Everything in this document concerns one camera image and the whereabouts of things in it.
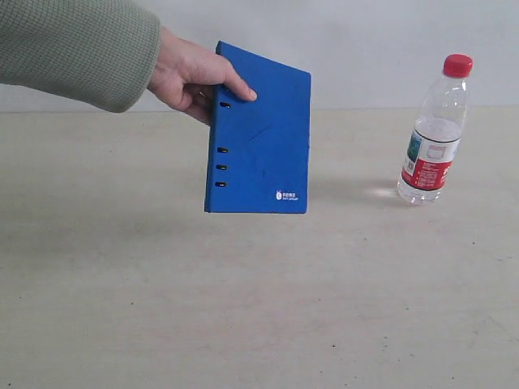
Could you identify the clear water bottle red cap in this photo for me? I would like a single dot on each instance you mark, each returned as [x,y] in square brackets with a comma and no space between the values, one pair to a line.
[437,133]

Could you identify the blue ring binder notebook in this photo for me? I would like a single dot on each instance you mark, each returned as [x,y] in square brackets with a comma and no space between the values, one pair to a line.
[258,152]

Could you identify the person's open hand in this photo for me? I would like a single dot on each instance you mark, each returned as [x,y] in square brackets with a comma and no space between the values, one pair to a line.
[185,73]

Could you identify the green sleeved forearm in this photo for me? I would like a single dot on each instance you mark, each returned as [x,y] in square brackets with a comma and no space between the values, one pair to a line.
[102,53]

